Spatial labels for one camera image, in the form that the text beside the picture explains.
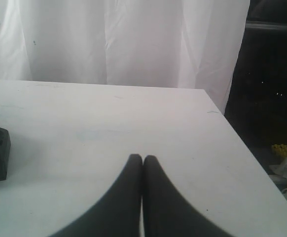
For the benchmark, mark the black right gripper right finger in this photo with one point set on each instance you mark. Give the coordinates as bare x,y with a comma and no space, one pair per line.
166,213

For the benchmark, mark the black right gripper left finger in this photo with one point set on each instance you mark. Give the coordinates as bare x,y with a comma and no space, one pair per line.
117,212

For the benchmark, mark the white backdrop curtain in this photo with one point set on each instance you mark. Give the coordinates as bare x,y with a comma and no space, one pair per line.
160,43

